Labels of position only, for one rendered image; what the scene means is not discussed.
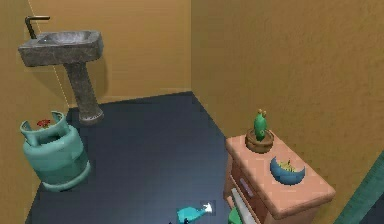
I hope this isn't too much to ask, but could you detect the teal gas cylinder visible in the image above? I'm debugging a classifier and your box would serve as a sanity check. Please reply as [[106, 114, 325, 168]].
[[19, 110, 92, 193]]

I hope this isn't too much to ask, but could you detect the dark bent faucet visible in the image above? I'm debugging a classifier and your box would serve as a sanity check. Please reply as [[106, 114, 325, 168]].
[[24, 15, 51, 40]]

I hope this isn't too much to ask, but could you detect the blue bowl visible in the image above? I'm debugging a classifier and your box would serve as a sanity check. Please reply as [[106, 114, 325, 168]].
[[269, 156, 306, 186]]

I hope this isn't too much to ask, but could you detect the grey stone pedestal sink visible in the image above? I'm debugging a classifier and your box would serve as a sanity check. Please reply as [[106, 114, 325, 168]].
[[17, 30, 105, 126]]

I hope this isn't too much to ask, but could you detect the pink wooden cabinet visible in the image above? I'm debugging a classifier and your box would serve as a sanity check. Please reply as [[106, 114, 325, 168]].
[[223, 132, 337, 224]]

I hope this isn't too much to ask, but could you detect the green object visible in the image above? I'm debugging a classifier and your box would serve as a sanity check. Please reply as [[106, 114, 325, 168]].
[[227, 207, 244, 224]]

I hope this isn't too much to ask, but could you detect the green cactus in brown pot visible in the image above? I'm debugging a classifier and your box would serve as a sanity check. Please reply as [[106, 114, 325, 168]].
[[244, 108, 275, 155]]

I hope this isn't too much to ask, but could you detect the teal door frame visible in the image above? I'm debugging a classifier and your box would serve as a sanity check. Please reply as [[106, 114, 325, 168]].
[[333, 150, 384, 224]]

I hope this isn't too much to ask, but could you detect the cyan spray bottle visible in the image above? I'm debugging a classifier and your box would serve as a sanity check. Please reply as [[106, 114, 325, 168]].
[[175, 201, 213, 224]]

